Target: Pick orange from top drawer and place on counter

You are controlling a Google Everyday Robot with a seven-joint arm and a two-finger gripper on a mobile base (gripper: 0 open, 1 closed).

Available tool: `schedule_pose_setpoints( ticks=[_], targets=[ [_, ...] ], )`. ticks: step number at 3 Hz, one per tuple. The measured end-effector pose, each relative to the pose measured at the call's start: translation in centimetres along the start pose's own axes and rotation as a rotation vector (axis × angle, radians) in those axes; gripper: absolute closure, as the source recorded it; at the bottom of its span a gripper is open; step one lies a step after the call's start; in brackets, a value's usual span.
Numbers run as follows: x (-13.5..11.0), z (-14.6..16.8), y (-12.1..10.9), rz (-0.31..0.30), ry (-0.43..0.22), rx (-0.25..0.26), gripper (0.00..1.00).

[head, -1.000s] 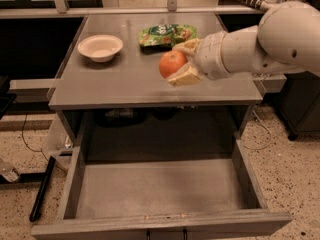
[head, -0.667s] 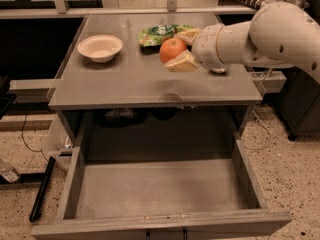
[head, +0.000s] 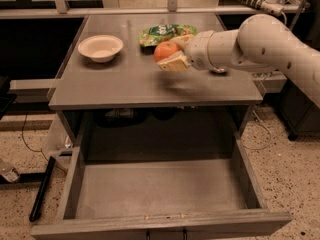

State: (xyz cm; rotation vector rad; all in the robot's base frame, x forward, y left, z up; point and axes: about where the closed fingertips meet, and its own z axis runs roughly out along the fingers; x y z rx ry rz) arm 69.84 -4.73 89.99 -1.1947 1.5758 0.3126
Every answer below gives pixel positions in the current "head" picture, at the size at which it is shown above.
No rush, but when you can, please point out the open grey top drawer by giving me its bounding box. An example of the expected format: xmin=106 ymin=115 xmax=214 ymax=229
xmin=31 ymin=110 xmax=292 ymax=240

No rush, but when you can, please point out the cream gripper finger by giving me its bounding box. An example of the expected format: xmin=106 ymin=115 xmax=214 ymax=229
xmin=157 ymin=51 xmax=190 ymax=72
xmin=171 ymin=34 xmax=193 ymax=49

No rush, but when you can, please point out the white coiled handle fixture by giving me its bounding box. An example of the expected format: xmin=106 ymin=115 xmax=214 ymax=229
xmin=237 ymin=0 xmax=284 ymax=16

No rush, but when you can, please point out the green chip bag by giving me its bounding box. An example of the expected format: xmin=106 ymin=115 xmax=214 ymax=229
xmin=138 ymin=24 xmax=197 ymax=47

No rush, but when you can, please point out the white paper bowl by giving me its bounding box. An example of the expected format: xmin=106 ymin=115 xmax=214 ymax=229
xmin=78 ymin=35 xmax=124 ymax=63

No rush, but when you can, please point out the orange fruit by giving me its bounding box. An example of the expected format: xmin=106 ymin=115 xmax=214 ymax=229
xmin=154 ymin=41 xmax=180 ymax=62

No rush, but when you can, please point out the white cable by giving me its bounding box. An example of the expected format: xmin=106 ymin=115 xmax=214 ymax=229
xmin=242 ymin=11 xmax=288 ymax=151

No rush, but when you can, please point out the grey cabinet counter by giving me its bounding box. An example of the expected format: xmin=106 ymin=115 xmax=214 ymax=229
xmin=48 ymin=12 xmax=267 ymax=152

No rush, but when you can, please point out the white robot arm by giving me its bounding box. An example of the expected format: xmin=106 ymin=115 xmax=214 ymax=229
xmin=158 ymin=14 xmax=320 ymax=107

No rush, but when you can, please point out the thin black floor cable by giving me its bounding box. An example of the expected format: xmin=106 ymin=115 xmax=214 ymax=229
xmin=20 ymin=112 xmax=68 ymax=173

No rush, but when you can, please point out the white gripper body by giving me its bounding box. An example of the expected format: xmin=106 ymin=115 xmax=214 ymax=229
xmin=184 ymin=30 xmax=215 ymax=71

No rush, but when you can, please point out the black bar on floor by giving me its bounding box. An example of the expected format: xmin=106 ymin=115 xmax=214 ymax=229
xmin=29 ymin=157 xmax=56 ymax=222

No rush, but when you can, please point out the crushed metallic can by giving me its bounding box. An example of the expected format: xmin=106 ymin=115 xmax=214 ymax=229
xmin=210 ymin=67 xmax=228 ymax=74

